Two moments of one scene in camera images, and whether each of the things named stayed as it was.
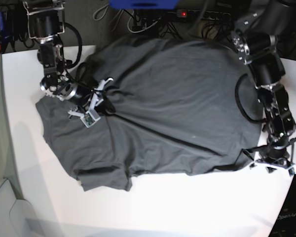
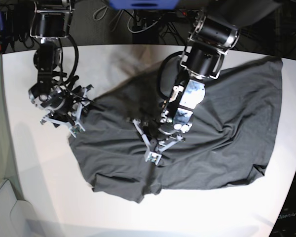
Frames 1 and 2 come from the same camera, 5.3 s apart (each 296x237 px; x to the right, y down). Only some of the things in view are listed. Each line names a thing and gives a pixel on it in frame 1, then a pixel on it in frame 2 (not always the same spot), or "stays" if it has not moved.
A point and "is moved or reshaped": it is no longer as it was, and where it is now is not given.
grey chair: (10, 217) stays
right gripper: (275, 152) to (160, 139)
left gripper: (85, 91) to (68, 114)
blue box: (144, 4) stays
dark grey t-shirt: (175, 111) is moved or reshaped
